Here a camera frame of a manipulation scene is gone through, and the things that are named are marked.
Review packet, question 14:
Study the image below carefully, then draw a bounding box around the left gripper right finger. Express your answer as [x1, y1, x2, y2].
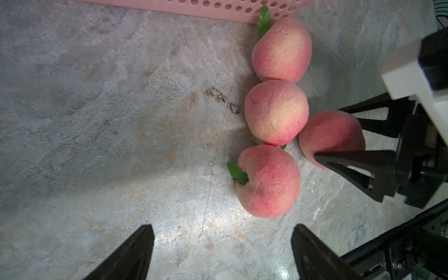
[291, 224, 361, 280]

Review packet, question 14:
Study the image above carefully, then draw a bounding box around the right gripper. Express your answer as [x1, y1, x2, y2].
[315, 92, 448, 209]

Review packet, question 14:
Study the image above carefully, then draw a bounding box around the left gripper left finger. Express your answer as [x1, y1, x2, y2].
[85, 225, 155, 280]

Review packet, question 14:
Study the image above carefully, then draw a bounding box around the peach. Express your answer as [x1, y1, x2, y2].
[244, 80, 309, 147]
[227, 145, 301, 218]
[298, 110, 366, 169]

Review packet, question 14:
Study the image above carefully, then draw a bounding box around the peach basket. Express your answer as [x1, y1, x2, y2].
[252, 5, 312, 84]

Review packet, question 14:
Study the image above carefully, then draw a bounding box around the pink plastic basket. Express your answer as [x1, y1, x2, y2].
[82, 0, 313, 25]

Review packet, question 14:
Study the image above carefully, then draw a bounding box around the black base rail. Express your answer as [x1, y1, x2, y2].
[341, 200, 448, 280]

